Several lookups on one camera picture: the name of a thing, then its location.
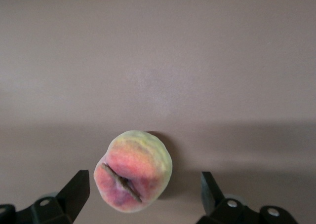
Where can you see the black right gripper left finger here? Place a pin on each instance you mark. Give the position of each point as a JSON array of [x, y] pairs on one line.
[[61, 206]]

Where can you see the pink yellow peach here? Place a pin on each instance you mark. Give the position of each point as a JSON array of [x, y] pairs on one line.
[[134, 164]]

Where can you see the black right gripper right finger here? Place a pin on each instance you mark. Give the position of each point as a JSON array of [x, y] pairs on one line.
[[219, 211]]

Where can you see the brown table cover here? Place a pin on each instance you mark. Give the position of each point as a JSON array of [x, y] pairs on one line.
[[148, 48]]

